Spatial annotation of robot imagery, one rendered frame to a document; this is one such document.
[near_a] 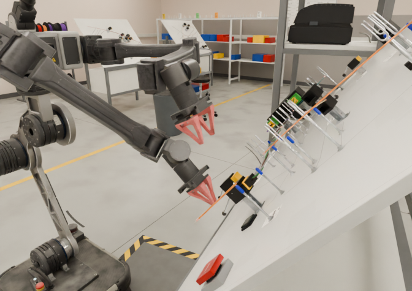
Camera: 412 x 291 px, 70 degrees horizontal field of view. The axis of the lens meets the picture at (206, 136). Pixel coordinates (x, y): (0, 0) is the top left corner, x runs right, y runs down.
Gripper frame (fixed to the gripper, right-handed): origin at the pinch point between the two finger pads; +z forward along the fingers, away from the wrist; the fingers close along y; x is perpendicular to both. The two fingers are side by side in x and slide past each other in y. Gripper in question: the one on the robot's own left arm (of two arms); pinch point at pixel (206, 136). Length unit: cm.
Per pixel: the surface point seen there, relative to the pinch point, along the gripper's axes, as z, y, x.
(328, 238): 11.4, -26.1, -33.1
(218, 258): 18.0, -23.4, -8.6
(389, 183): 6.1, -23.6, -41.6
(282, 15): -22, 95, 3
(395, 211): 75, 66, -18
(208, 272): 17.8, -27.0, -8.7
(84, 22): -191, 304, 393
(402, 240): 74, 46, -22
